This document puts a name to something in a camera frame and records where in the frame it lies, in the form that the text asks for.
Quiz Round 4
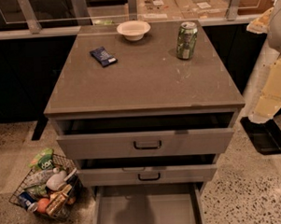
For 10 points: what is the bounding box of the glass railing barrier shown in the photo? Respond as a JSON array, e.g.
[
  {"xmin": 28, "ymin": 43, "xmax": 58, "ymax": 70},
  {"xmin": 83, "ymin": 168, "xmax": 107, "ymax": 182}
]
[{"xmin": 0, "ymin": 0, "xmax": 258, "ymax": 40}]

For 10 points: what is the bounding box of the cardboard box right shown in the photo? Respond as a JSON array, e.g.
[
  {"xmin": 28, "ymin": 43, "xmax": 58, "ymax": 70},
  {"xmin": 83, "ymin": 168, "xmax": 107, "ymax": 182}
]
[{"xmin": 175, "ymin": 0, "xmax": 229, "ymax": 20}]

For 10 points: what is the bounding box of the cardboard box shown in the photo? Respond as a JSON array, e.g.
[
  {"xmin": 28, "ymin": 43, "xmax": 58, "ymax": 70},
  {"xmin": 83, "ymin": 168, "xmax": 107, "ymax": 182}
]
[
  {"xmin": 136, "ymin": 0, "xmax": 183, "ymax": 21},
  {"xmin": 175, "ymin": 0, "xmax": 229, "ymax": 20}
]

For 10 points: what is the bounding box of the grey bottom drawer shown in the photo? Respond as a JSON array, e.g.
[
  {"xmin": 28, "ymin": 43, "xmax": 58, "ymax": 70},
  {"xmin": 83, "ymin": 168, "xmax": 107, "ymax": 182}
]
[{"xmin": 93, "ymin": 183, "xmax": 205, "ymax": 224}]

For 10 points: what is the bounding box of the clear plastic water bottle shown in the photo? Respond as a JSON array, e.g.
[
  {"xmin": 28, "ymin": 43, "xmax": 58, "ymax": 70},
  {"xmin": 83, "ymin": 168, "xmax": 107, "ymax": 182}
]
[{"xmin": 25, "ymin": 169, "xmax": 54, "ymax": 187}]

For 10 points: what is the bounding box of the grey drawer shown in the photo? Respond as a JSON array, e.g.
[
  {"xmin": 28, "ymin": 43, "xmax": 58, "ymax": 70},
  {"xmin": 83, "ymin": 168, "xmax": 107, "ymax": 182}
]
[
  {"xmin": 93, "ymin": 183, "xmax": 205, "ymax": 224},
  {"xmin": 77, "ymin": 155, "xmax": 217, "ymax": 187},
  {"xmin": 52, "ymin": 110, "xmax": 240, "ymax": 161}
]

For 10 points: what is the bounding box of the blue soda can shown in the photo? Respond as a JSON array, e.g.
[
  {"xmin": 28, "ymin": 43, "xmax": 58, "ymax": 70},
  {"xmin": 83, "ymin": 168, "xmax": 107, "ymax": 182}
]
[{"xmin": 17, "ymin": 191, "xmax": 38, "ymax": 212}]

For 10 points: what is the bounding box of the brown snack box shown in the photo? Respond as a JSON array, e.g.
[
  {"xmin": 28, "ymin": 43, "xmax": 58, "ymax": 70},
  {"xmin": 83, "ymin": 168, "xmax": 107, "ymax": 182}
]
[{"xmin": 46, "ymin": 184, "xmax": 72, "ymax": 217}]

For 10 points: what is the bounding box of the green chip bag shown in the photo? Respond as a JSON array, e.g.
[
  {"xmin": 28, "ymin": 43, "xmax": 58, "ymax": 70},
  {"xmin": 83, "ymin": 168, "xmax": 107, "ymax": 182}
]
[{"xmin": 28, "ymin": 147, "xmax": 54, "ymax": 171}]

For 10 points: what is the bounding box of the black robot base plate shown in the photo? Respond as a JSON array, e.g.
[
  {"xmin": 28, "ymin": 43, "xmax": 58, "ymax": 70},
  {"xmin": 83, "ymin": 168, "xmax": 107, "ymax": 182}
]
[{"xmin": 240, "ymin": 117, "xmax": 281, "ymax": 155}]

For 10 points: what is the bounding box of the grey top drawer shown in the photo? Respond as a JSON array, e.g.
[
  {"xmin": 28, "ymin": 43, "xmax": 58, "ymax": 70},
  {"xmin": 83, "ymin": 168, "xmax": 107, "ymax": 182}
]
[{"xmin": 52, "ymin": 110, "xmax": 240, "ymax": 161}]

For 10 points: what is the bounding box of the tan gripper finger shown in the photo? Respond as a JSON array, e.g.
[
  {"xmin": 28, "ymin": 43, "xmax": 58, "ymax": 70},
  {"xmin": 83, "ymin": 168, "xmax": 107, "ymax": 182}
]
[
  {"xmin": 249, "ymin": 57, "xmax": 281, "ymax": 124},
  {"xmin": 246, "ymin": 7, "xmax": 274, "ymax": 34}
]

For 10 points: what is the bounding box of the blue rxbar blueberry bar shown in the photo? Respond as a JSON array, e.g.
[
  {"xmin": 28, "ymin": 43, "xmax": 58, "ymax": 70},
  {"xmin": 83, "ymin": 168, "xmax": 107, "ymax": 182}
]
[{"xmin": 90, "ymin": 47, "xmax": 118, "ymax": 67}]

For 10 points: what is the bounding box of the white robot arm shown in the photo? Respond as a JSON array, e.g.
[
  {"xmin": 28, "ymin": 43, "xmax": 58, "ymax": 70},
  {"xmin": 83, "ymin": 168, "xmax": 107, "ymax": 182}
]
[{"xmin": 246, "ymin": 0, "xmax": 281, "ymax": 124}]

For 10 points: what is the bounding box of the brown cardboard box corner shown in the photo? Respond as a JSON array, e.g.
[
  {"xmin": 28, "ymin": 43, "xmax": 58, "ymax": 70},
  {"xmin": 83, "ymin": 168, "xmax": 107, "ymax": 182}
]
[{"xmin": 238, "ymin": 0, "xmax": 274, "ymax": 15}]

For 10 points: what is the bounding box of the orange fruit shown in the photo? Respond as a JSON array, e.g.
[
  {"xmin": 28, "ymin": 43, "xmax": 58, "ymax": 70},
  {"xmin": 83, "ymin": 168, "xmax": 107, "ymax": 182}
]
[{"xmin": 37, "ymin": 198, "xmax": 50, "ymax": 214}]

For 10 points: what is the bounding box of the wire basket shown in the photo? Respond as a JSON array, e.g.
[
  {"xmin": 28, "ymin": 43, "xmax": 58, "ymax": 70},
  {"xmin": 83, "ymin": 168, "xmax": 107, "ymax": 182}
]
[{"xmin": 9, "ymin": 154, "xmax": 82, "ymax": 220}]

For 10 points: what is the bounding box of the white plastic bottle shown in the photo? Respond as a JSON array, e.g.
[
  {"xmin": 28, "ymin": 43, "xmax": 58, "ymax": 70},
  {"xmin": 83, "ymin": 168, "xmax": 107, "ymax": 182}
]
[{"xmin": 46, "ymin": 168, "xmax": 67, "ymax": 191}]

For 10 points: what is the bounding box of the grey drawer cabinet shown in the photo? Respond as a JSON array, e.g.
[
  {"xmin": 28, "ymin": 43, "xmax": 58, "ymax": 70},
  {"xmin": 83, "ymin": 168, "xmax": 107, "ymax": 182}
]
[{"xmin": 39, "ymin": 17, "xmax": 251, "ymax": 224}]

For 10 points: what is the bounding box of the white paper bowl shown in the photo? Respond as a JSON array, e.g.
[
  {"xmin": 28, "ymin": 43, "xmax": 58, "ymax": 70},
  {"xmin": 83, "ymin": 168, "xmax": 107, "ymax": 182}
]
[{"xmin": 117, "ymin": 21, "xmax": 151, "ymax": 41}]

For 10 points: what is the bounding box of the grey middle drawer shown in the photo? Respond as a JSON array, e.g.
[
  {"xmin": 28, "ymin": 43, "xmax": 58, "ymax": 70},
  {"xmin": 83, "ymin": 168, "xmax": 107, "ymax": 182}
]
[{"xmin": 77, "ymin": 155, "xmax": 217, "ymax": 187}]

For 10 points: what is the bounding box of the green soda can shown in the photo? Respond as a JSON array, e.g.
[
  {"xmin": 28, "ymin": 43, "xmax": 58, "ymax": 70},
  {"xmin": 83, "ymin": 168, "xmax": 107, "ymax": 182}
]
[{"xmin": 176, "ymin": 21, "xmax": 198, "ymax": 60}]

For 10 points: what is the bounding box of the cardboard box left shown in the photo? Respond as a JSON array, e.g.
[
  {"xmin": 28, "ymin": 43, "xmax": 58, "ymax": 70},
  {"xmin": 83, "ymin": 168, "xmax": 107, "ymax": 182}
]
[{"xmin": 136, "ymin": 0, "xmax": 183, "ymax": 21}]

